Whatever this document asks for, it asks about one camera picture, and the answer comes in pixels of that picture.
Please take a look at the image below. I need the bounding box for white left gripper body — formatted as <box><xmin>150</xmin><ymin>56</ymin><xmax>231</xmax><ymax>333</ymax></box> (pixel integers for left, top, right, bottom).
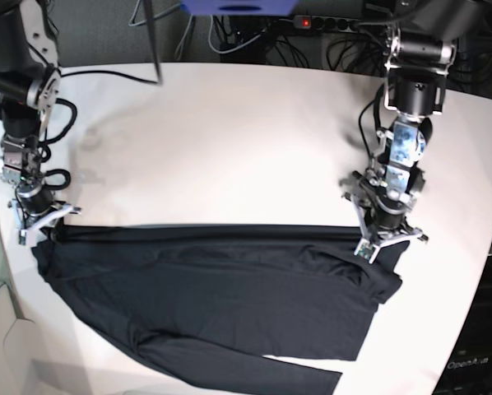
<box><xmin>341</xmin><ymin>172</ymin><xmax>429</xmax><ymax>263</ymax></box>

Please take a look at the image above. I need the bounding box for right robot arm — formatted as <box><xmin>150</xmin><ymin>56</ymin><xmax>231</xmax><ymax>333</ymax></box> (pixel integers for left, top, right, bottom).
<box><xmin>0</xmin><ymin>1</ymin><xmax>81</xmax><ymax>246</ymax></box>

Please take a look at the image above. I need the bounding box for blue plastic bin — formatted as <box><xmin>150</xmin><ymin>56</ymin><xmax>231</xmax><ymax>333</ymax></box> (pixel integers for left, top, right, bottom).
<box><xmin>181</xmin><ymin>0</ymin><xmax>299</xmax><ymax>16</ymax></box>

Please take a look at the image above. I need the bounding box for white power strip red switch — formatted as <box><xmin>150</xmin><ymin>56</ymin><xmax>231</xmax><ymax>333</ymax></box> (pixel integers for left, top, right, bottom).
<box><xmin>289</xmin><ymin>15</ymin><xmax>359</xmax><ymax>33</ymax></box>

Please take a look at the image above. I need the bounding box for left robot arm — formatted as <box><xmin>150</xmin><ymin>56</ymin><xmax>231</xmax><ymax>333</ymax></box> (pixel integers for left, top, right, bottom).
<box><xmin>345</xmin><ymin>1</ymin><xmax>492</xmax><ymax>263</ymax></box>

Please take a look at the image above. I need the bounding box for dark navy T-shirt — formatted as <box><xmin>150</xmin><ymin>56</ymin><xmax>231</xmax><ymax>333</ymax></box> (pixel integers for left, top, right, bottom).
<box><xmin>32</xmin><ymin>225</ymin><xmax>407</xmax><ymax>394</ymax></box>

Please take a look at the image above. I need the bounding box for black OpenArm computer case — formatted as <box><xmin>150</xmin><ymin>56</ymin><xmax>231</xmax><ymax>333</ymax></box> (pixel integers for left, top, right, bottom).
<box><xmin>434</xmin><ymin>256</ymin><xmax>492</xmax><ymax>394</ymax></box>

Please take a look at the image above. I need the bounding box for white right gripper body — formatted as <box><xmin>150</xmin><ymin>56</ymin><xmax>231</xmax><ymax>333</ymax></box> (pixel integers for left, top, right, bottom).
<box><xmin>9</xmin><ymin>199</ymin><xmax>81</xmax><ymax>246</ymax></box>

